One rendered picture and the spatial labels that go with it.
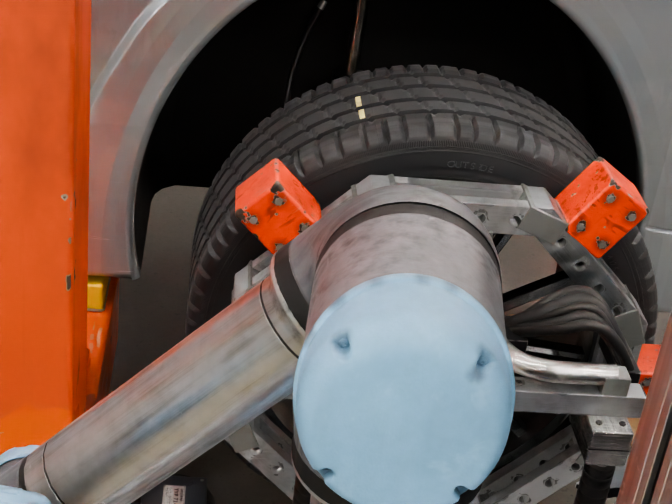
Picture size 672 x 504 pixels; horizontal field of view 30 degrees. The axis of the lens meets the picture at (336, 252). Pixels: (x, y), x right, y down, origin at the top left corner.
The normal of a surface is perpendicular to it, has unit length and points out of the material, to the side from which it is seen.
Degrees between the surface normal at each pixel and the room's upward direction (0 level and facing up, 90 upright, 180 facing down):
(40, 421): 90
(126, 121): 90
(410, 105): 10
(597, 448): 90
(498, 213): 90
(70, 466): 62
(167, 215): 0
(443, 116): 3
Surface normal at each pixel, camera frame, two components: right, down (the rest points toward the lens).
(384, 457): -0.04, 0.37
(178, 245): 0.11, -0.86
